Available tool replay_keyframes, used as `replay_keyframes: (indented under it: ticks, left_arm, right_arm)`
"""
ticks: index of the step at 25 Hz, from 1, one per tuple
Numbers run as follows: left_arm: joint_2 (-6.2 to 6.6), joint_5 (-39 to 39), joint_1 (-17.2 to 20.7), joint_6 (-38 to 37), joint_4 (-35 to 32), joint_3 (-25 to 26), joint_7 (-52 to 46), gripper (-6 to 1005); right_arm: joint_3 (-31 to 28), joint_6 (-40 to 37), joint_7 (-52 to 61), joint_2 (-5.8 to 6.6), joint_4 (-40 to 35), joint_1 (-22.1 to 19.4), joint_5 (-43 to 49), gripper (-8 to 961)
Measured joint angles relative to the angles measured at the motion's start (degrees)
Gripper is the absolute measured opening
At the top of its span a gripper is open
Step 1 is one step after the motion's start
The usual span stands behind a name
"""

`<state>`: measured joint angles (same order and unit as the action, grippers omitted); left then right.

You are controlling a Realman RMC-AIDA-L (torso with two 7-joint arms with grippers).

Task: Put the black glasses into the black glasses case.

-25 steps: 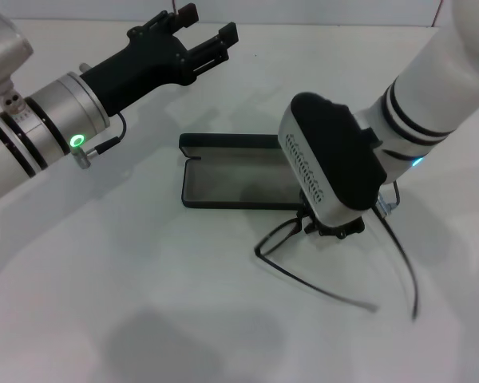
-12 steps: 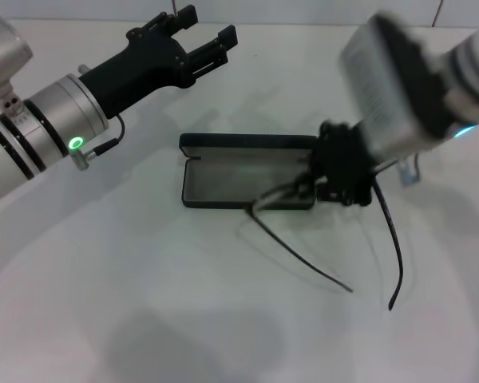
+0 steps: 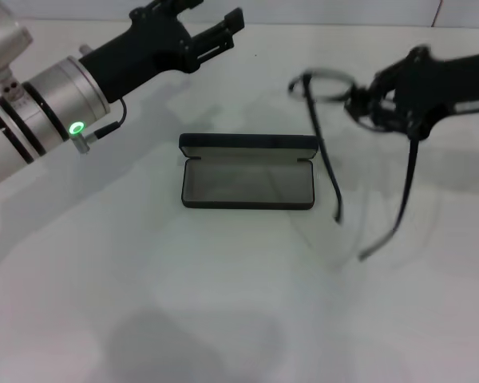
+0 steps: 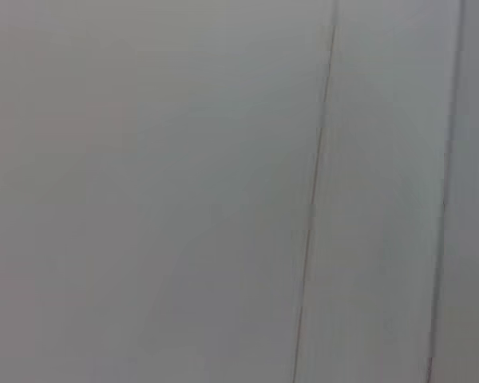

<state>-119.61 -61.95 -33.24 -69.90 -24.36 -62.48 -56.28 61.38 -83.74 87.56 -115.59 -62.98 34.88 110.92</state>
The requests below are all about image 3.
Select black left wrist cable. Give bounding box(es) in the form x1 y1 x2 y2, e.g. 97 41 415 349
74 97 129 155

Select black thin-frame glasses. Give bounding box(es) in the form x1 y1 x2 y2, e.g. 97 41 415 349
287 67 421 263

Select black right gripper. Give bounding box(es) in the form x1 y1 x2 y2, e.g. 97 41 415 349
342 46 479 141

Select black glasses case grey lining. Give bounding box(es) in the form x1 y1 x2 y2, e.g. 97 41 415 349
178 132 319 210

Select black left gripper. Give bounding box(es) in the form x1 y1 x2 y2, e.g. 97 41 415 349
77 0 246 104

